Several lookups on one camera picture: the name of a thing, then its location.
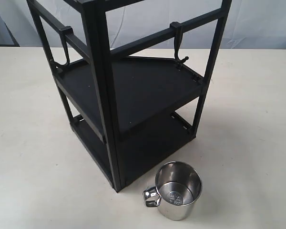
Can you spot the black hook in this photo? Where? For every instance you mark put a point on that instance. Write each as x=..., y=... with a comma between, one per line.
x=62, y=34
x=178, y=29

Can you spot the stainless steel mug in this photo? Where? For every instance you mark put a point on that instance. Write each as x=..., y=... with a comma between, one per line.
x=177, y=187

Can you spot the black metal shelf rack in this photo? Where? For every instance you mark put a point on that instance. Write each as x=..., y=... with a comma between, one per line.
x=131, y=107

